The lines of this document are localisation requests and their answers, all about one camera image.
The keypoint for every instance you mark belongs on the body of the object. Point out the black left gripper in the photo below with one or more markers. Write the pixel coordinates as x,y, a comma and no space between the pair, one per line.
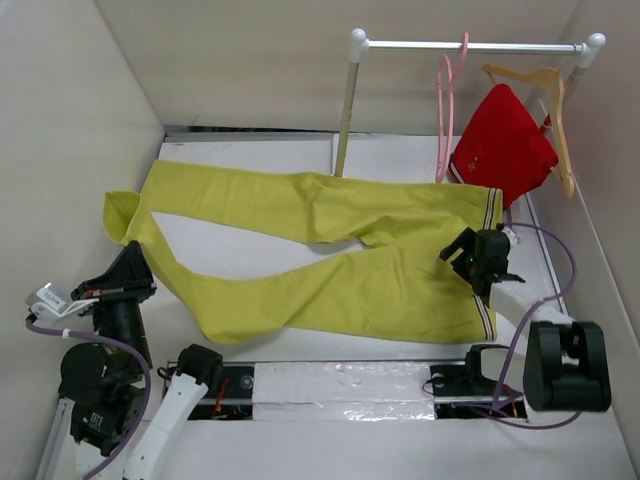
130,275

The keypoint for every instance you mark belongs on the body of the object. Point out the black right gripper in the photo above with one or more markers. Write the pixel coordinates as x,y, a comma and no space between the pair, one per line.
465,241

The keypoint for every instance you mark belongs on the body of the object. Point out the yellow-green trousers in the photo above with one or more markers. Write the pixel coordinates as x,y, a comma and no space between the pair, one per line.
379,274

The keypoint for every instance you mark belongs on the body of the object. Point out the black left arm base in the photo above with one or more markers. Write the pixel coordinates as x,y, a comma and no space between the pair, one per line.
233,400

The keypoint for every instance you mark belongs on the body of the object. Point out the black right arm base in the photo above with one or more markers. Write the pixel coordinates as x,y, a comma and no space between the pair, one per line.
457,394

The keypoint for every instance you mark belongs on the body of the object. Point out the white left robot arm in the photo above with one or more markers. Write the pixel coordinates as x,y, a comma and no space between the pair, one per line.
107,375

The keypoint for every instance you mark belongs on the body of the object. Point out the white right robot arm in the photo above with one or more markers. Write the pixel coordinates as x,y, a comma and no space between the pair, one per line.
557,363

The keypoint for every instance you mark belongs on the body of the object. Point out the pink plastic hanger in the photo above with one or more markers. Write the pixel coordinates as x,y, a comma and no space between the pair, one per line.
446,76

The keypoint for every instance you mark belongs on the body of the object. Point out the wooden hanger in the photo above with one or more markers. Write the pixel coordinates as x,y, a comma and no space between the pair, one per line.
550,81

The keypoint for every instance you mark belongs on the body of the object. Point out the red folded shorts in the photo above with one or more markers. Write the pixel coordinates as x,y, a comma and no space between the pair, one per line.
502,147

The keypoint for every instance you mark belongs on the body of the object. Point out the white metal clothes rack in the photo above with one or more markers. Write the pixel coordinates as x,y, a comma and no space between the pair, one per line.
585,53

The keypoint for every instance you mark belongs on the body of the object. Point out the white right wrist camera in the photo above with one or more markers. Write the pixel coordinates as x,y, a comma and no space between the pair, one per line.
512,236

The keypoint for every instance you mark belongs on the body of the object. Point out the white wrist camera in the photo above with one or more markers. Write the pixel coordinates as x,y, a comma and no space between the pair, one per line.
50,303
512,236

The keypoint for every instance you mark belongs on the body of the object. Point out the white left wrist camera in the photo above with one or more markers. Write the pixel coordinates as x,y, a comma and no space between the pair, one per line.
50,303

